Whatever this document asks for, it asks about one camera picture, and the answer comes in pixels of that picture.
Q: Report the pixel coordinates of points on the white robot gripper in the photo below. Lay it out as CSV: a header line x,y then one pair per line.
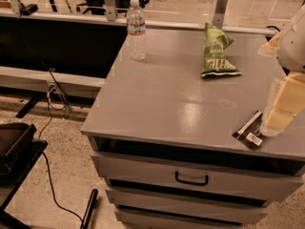
x,y
294,50

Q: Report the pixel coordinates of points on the black drawer handle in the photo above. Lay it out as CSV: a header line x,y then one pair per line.
x,y
202,181

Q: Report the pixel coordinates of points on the grey metal rail barrier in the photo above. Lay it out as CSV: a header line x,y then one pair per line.
x,y
83,43

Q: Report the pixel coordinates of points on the grey drawer cabinet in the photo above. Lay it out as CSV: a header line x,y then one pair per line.
x,y
159,116

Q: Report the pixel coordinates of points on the clear plastic water bottle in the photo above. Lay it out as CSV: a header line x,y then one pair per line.
x,y
136,29

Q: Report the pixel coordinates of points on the black rxbar chocolate wrapper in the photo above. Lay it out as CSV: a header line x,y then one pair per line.
x,y
249,133

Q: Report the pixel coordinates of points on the green jalapeno chip bag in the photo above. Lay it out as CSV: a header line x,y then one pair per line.
x,y
215,62

